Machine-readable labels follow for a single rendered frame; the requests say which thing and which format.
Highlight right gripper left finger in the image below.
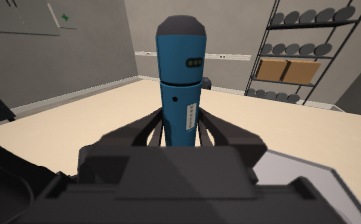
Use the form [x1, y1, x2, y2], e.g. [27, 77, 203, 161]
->
[95, 107, 164, 146]

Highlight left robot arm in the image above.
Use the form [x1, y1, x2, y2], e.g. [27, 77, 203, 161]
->
[0, 141, 105, 224]

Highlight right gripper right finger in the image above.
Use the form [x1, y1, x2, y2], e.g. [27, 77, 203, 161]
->
[197, 107, 268, 169]

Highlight dark blue nut driver barrel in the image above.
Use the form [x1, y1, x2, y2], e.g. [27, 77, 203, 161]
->
[155, 15, 207, 146]

